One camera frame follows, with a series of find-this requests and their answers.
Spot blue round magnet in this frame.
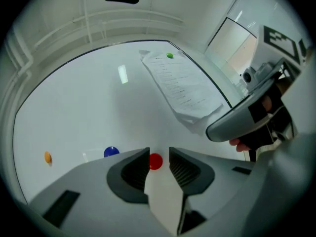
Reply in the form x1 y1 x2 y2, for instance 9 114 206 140
103 146 120 158

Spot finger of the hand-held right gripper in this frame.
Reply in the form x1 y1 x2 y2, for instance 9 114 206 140
205 79 279 143

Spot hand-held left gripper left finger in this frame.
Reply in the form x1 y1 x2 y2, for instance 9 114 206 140
29 146 179 237

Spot grey gripper-mounted camera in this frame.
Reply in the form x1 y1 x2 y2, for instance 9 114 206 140
240 67 259 90

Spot red round magnet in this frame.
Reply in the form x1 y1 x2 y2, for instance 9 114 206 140
149 153 163 171

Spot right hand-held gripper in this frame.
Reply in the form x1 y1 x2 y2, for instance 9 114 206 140
243 25 314 151

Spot white printed paper sheet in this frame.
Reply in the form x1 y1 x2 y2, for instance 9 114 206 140
138 49 224 133

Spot frosted glass door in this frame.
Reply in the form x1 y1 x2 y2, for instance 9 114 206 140
204 15 263 77

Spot white ceiling pipes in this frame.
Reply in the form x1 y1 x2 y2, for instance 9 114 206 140
4 8 185 83

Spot person's right hand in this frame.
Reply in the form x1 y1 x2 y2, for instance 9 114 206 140
229 137 251 154

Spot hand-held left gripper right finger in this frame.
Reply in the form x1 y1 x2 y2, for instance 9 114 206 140
168 146 261 236

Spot black-framed whiteboard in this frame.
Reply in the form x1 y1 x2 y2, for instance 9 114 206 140
12 39 247 206

